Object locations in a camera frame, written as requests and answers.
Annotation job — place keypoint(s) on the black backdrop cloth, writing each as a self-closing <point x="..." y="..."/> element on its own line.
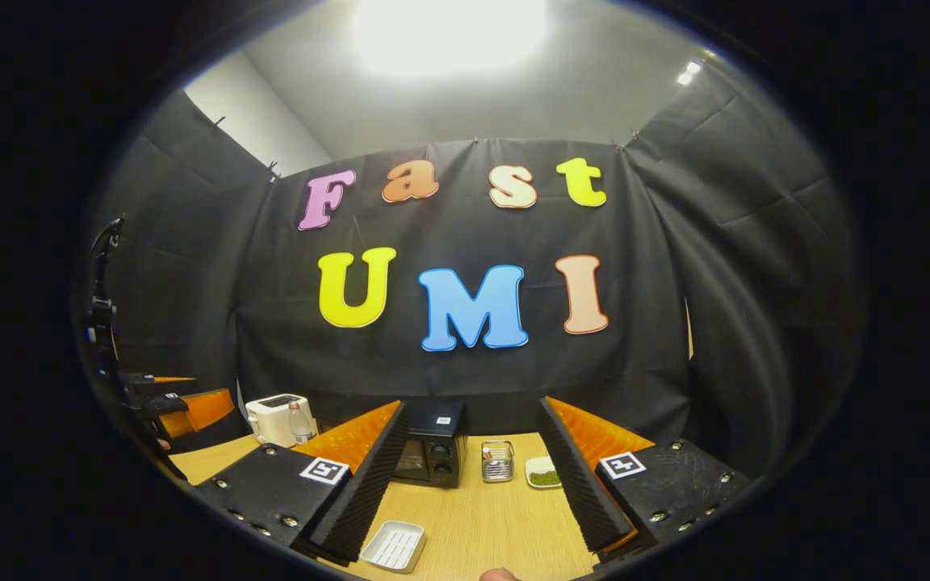
<point x="190" y="282"/>

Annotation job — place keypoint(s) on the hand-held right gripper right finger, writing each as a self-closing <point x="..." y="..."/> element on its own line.
<point x="582" y="484"/>

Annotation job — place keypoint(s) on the small white ribbed tray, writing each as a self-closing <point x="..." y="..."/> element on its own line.
<point x="392" y="546"/>

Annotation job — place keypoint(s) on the white toaster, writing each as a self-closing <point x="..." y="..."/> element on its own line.
<point x="267" y="420"/>

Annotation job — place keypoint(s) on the black electric oven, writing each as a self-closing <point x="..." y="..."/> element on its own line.
<point x="437" y="452"/>

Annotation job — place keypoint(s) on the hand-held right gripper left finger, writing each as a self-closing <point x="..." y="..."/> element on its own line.
<point x="360" y="500"/>

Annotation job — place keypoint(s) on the clear bottle with red label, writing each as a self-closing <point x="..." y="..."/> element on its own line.
<point x="300" y="428"/>

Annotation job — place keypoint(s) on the large ceiling light panel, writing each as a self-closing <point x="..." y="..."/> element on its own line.
<point x="449" y="32"/>

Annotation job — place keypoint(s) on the small ceiling light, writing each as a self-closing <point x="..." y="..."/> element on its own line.
<point x="687" y="73"/>

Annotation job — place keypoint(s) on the white divided dish of beans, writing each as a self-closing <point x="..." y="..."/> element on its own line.
<point x="544" y="478"/>

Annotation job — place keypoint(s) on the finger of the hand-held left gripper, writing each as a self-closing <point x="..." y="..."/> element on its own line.
<point x="207" y="410"/>
<point x="162" y="382"/>

